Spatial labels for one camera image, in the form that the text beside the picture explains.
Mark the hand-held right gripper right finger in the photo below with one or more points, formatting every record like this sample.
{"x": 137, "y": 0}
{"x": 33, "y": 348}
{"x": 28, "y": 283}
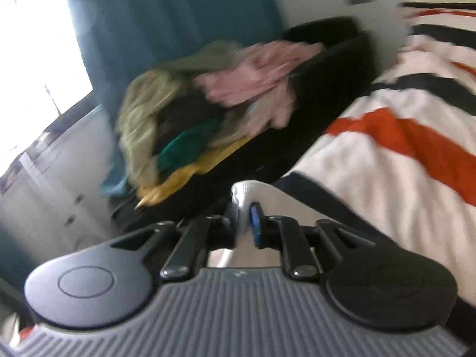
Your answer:
{"x": 255, "y": 227}

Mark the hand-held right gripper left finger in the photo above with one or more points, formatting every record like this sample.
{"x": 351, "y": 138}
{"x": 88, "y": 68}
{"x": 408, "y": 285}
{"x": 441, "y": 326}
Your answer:
{"x": 231, "y": 227}

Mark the white cloth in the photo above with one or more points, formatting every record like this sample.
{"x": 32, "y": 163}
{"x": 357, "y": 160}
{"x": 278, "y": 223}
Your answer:
{"x": 256, "y": 193}

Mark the pile of mixed clothes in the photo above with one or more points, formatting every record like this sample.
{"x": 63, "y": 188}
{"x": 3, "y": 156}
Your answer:
{"x": 143, "y": 119}

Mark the yellow garment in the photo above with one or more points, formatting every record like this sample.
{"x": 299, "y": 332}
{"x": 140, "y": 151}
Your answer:
{"x": 186, "y": 178}

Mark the green garment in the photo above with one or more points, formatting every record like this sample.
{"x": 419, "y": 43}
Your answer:
{"x": 186, "y": 148}

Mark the light blue cloth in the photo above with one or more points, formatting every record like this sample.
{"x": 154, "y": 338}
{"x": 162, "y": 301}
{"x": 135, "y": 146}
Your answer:
{"x": 115, "y": 187}

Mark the pink garment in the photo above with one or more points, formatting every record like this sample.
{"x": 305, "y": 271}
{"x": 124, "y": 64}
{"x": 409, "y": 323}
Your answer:
{"x": 256, "y": 78}

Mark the striped blanket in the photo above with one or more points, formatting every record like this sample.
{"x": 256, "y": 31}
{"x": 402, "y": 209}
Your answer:
{"x": 390, "y": 148}

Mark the black laundry basket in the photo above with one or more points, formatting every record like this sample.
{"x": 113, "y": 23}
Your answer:
{"x": 327, "y": 81}

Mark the white cabinet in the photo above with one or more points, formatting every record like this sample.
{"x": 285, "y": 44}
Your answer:
{"x": 55, "y": 178}

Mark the teal curtain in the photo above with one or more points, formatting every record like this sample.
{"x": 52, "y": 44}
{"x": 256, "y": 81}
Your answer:
{"x": 167, "y": 15}

